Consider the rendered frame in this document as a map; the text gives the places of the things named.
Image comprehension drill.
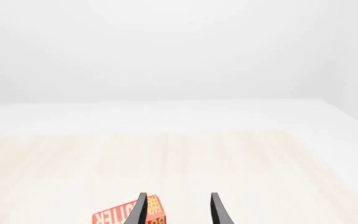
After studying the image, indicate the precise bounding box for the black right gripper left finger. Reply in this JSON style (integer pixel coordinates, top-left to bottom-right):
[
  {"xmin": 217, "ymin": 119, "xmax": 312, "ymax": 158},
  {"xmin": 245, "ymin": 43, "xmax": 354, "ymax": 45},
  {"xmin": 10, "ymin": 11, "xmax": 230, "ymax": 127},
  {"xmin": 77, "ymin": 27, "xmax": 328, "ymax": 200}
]
[{"xmin": 123, "ymin": 192, "xmax": 148, "ymax": 224}]

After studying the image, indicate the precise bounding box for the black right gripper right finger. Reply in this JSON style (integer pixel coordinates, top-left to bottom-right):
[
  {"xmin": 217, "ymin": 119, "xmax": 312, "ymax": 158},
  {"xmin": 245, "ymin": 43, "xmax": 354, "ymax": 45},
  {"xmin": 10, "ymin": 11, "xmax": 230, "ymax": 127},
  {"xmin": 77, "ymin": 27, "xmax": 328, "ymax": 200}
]
[{"xmin": 210, "ymin": 192, "xmax": 236, "ymax": 224}]

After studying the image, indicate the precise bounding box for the red printed food box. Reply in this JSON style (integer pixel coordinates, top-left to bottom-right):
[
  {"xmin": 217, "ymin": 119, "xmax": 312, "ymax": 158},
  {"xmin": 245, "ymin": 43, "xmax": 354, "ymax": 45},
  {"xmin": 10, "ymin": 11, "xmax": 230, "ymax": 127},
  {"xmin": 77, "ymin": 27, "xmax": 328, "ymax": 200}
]
[{"xmin": 92, "ymin": 194, "xmax": 168, "ymax": 224}]

